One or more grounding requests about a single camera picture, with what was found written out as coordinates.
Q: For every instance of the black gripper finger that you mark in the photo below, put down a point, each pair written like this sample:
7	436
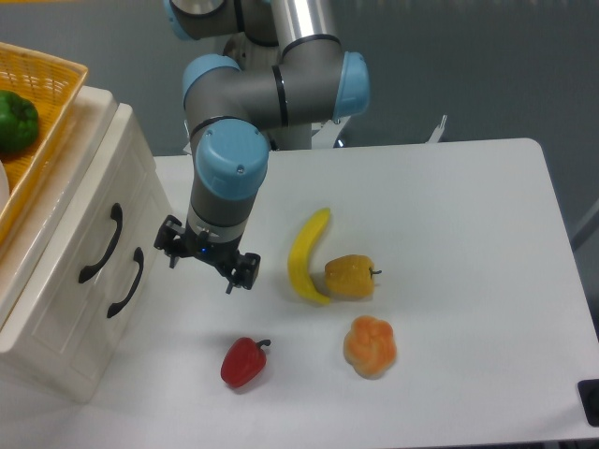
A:
244	271
170	240

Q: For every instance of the orange braided bread roll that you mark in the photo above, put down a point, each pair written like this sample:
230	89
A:
369	346

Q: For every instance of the black lower drawer handle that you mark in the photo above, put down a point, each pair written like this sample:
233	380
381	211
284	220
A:
128	285

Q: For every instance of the yellow banana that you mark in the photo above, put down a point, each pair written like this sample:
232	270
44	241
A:
299	256

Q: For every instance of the yellow plastic basket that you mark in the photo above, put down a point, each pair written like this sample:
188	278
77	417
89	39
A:
38	91

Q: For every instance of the yellow bell pepper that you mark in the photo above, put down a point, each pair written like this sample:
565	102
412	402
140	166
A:
351	275

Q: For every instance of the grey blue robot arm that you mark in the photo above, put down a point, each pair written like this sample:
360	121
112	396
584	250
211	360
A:
230	107

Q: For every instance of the black device at edge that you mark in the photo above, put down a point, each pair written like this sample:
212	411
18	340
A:
589	394

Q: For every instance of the red bell pepper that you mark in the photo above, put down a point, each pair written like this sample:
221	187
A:
244	360

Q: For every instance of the white drawer cabinet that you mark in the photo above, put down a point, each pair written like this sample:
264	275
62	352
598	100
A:
72	376

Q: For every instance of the black top drawer handle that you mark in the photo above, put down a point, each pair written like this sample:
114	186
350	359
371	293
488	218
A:
104	238

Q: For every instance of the black drawer handle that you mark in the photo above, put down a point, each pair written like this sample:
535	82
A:
104	238
128	285

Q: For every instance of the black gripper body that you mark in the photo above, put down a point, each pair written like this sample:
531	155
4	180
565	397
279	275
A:
224	256

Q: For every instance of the white drawer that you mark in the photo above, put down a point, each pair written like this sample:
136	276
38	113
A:
57	315

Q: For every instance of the green bell pepper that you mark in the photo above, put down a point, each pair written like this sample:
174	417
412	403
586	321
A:
19	123

